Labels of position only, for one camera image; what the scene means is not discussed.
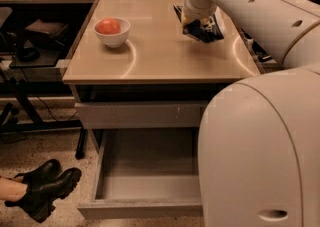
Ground black table leg left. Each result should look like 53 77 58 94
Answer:
75 129 87 159

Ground black chunky boot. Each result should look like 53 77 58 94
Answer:
4 168 82 223
14 159 61 184

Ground blue chip bag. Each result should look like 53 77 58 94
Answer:
182 15 224 43

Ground red apple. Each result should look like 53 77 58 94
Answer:
96 17 121 35

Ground dark box on shelf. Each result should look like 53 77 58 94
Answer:
24 19 68 50

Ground person's bare leg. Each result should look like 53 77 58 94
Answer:
0 177 27 202

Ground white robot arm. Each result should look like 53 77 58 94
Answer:
183 0 320 227

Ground closed grey upper drawer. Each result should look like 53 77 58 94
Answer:
75 101 207 129

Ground grey drawer cabinet with counter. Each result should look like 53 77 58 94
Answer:
61 0 264 149

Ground small black device on ledge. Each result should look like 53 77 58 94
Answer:
258 55 271 62

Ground open grey middle drawer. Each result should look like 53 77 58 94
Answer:
78 128 202 220

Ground white ceramic bowl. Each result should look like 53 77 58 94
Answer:
93 17 131 48

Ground black headphones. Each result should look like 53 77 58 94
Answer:
16 46 40 62

